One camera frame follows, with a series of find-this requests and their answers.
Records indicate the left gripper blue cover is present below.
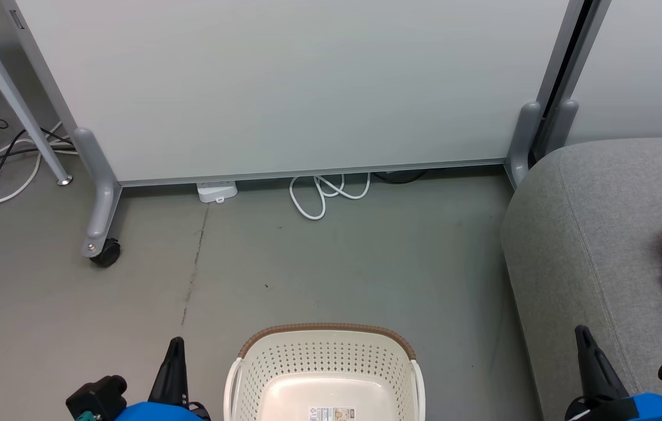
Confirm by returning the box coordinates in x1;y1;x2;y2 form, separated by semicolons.
111;337;209;421

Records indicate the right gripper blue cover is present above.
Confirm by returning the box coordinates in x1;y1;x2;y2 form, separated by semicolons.
564;325;662;421

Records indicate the grey fabric sofa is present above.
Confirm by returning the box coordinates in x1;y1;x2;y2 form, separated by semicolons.
500;137;662;421

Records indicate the cream perforated laundry basket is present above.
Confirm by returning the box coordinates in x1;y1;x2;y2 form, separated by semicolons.
223;323;427;421

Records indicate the paper label sticker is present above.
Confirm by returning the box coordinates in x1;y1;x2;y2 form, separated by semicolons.
308;406;357;421

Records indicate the small white power strip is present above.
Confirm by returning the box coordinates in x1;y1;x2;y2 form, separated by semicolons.
196;180;239;205

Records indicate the grey partition foot with caster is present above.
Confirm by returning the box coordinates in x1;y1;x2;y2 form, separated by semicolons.
72;127;123;269

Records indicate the narrow white partition panel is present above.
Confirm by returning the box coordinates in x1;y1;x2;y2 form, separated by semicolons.
564;0;662;146

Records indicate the large white partition panel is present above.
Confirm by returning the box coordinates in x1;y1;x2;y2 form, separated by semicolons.
1;0;592;188

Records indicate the looped white cable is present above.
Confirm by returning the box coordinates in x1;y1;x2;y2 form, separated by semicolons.
288;171;372;222

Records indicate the black cable under partition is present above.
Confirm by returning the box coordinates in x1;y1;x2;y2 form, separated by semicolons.
371;168;428;185

